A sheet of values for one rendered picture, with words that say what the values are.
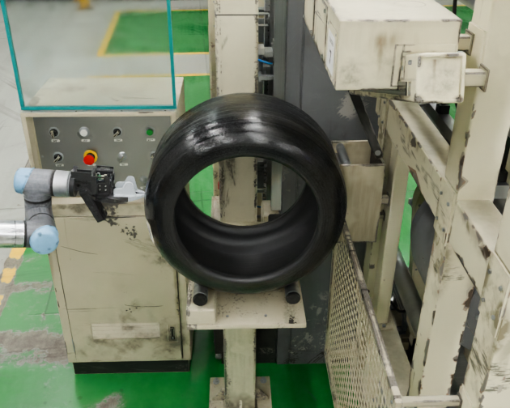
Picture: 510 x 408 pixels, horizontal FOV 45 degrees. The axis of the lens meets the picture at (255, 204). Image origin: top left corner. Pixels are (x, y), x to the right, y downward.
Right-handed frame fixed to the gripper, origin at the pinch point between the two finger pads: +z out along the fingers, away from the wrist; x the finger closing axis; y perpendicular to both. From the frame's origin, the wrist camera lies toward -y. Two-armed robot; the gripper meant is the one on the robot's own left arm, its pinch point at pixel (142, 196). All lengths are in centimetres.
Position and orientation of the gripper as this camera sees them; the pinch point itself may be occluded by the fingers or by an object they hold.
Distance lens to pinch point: 181.8
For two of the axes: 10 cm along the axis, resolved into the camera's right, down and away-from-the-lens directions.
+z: 9.9, 0.8, 0.8
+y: 1.1, -8.6, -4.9
